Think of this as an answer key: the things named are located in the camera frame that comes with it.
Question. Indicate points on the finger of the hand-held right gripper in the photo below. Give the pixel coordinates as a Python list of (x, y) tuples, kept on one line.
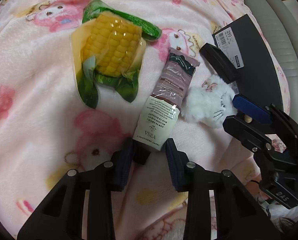
[(251, 110), (244, 130)]

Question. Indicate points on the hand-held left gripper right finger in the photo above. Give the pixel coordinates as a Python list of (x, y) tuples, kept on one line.
[(174, 166)]

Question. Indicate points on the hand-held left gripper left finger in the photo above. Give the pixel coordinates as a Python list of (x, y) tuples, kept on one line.
[(126, 166)]

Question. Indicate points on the white plush cat toy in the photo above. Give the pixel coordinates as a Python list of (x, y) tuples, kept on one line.
[(209, 105)]

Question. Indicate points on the black storage box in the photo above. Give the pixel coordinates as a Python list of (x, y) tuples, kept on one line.
[(259, 45)]

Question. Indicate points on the hand cream tube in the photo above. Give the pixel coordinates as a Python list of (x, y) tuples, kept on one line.
[(165, 100)]

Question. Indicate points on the vacuum-packed corn cob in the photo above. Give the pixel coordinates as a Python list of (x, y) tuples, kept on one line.
[(111, 47)]

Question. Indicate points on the pink printed blanket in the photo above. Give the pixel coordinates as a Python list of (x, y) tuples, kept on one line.
[(39, 105)]

